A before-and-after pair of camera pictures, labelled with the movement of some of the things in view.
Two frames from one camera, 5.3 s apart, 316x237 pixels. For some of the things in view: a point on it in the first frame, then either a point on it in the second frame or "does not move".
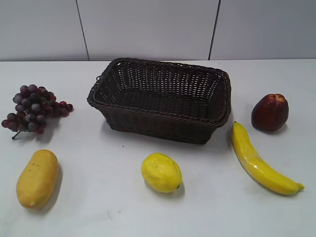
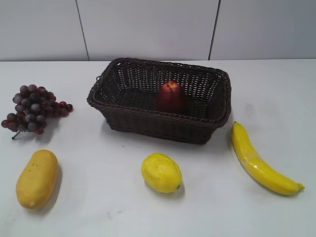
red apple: [270, 112] -> [171, 98]
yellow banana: [267, 174] does not move
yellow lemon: [161, 173] does not move
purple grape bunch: [33, 105] does not move
